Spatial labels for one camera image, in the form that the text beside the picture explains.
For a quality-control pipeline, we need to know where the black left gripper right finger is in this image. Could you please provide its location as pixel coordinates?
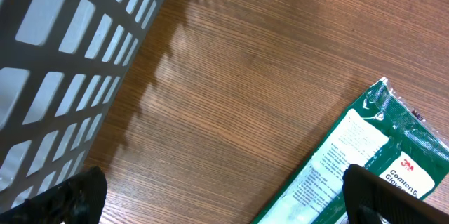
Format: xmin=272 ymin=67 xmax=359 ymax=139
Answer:
xmin=342 ymin=164 xmax=448 ymax=224

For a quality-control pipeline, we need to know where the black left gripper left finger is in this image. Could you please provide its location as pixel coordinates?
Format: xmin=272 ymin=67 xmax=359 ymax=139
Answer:
xmin=1 ymin=166 xmax=107 ymax=224

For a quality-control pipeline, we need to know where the green glove package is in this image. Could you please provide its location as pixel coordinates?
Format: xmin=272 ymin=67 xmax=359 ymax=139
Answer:
xmin=254 ymin=77 xmax=448 ymax=223

